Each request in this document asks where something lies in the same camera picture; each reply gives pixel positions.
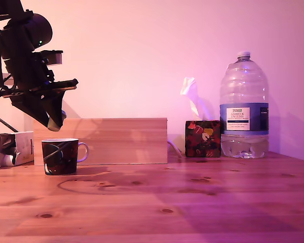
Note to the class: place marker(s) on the grey coffee capsule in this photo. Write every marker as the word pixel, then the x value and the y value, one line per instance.
pixel 53 125

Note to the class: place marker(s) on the dark patterned coffee mug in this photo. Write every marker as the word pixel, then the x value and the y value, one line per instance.
pixel 59 157

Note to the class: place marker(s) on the black rod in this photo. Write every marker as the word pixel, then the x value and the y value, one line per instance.
pixel 7 124

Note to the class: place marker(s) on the white cardboard box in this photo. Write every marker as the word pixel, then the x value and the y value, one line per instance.
pixel 24 146

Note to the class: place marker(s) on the long wooden box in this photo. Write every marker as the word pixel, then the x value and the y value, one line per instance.
pixel 121 141

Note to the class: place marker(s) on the white tissue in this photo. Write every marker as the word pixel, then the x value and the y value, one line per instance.
pixel 192 96

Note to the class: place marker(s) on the floral tissue box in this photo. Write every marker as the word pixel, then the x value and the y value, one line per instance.
pixel 202 138

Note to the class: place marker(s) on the large clear water bottle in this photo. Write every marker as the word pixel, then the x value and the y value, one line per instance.
pixel 244 101

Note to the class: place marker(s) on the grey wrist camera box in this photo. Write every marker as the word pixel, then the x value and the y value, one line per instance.
pixel 53 57

